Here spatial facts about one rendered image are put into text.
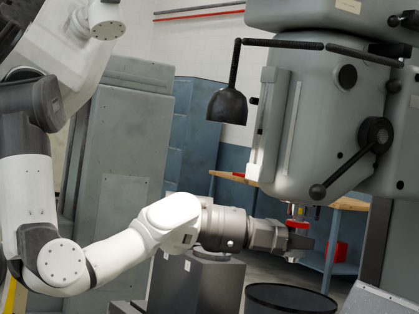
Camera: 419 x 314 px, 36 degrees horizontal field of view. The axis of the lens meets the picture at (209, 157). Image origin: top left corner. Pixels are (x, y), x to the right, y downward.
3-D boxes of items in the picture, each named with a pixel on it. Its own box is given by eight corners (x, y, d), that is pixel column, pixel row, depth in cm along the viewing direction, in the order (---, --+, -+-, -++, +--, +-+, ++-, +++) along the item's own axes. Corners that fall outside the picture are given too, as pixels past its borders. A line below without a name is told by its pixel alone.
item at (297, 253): (305, 260, 122) (309, 230, 122) (280, 255, 123) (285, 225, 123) (303, 255, 127) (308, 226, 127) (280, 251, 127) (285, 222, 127)
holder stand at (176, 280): (189, 347, 139) (203, 257, 138) (144, 313, 158) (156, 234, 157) (235, 343, 146) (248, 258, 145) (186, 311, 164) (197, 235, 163)
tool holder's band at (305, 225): (309, 230, 122) (310, 224, 122) (285, 225, 123) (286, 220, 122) (308, 226, 127) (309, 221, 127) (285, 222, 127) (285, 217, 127)
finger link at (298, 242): (312, 252, 123) (280, 247, 122) (314, 235, 123) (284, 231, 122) (314, 253, 121) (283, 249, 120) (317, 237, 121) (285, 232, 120)
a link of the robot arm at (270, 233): (292, 219, 118) (229, 210, 116) (283, 270, 118) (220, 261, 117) (275, 209, 130) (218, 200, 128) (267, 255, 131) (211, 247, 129)
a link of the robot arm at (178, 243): (226, 232, 116) (164, 223, 115) (213, 265, 124) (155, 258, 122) (225, 185, 124) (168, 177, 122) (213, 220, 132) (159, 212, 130)
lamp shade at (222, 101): (197, 118, 111) (202, 83, 110) (219, 122, 117) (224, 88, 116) (232, 124, 107) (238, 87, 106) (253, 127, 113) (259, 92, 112)
